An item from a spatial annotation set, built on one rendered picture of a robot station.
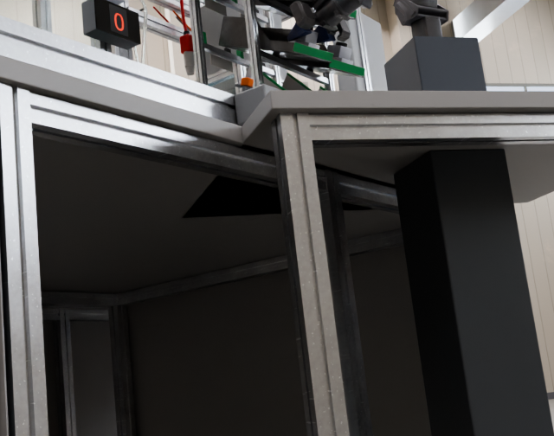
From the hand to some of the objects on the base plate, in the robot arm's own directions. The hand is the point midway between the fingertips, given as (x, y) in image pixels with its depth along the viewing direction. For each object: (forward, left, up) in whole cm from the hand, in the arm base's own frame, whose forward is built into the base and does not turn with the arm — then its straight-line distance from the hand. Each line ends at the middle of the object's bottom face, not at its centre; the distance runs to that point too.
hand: (305, 34), depth 201 cm
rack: (+21, +4, -39) cm, 45 cm away
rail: (-39, +39, -39) cm, 68 cm away
